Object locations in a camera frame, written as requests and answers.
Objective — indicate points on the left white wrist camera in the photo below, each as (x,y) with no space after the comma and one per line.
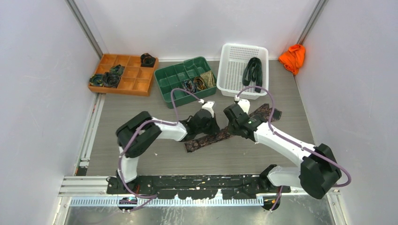
(208,105)

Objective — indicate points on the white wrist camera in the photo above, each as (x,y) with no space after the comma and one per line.
(208,105)
(243,103)

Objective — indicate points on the rolled olive gold tie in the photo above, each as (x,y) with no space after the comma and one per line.
(208,78)

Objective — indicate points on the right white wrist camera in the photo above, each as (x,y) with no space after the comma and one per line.
(243,103)

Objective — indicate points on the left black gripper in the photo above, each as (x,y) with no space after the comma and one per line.
(214,127)

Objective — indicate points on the rolled blue green tie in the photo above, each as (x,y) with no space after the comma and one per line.
(96,80)

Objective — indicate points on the left aluminium corner post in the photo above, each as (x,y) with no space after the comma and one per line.
(84,26)

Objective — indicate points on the rolled dark grey tie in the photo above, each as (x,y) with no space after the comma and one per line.
(111,80)

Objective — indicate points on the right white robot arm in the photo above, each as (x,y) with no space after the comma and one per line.
(315,171)

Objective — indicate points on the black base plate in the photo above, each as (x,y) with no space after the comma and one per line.
(231,186)

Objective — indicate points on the aluminium front rail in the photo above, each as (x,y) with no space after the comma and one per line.
(91,191)

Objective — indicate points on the brown paisley tie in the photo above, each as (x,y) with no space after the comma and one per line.
(194,145)

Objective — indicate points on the right aluminium corner post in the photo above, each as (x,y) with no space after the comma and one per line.
(317,11)

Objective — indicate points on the rolled colourful striped tie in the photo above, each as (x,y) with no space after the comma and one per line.
(189,86)

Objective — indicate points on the aluminium corner post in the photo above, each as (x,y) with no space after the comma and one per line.
(317,11)
(84,26)

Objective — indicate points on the white plastic basket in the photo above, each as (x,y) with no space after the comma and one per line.
(233,61)

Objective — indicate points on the green compartment tray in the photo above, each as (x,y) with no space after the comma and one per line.
(169,80)

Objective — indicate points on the rolled green patterned tie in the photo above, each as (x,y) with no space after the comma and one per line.
(117,70)

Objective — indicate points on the rolled black tie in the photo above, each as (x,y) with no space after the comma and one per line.
(147,60)

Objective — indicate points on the orange cloth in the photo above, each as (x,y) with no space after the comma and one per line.
(293,58)

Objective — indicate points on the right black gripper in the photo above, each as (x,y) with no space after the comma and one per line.
(230,129)

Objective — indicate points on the rolled orange brown tie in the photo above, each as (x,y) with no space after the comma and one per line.
(199,83)

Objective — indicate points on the orange compartment tray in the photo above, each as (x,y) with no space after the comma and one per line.
(135,80)

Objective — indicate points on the dark green tie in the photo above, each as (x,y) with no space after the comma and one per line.
(253,73)

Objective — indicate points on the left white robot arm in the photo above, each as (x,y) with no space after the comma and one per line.
(137,135)

